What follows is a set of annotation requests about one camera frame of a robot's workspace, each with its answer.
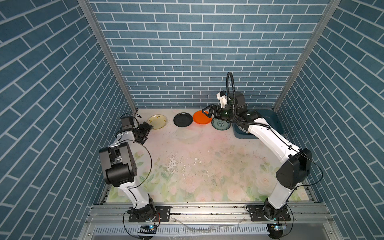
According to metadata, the teal plastic bin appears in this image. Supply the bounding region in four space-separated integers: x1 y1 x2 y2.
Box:
232 109 285 139

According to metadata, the yellow plate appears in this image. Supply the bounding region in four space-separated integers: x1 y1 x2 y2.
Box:
147 115 168 130

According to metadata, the aluminium rail frame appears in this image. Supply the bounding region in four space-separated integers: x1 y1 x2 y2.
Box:
80 202 342 240

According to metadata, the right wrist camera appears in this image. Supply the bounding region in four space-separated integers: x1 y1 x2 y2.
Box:
216 91 228 109

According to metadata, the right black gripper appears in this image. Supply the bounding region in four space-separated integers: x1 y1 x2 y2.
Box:
202 103 238 122

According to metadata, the small blue patterned plate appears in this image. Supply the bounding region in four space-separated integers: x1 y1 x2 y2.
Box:
211 118 232 131

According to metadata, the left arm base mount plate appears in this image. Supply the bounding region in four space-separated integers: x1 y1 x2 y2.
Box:
129 206 171 223

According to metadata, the orange plate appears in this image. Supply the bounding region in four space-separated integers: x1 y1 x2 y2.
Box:
193 111 212 125

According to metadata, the black plate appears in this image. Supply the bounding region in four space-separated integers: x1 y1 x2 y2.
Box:
173 112 193 128

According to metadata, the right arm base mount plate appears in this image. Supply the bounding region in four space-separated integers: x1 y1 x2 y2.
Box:
246 205 291 222

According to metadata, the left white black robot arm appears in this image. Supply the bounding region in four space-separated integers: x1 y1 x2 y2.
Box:
99 122 157 221

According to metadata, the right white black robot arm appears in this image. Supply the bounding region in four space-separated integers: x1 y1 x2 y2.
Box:
202 105 312 221

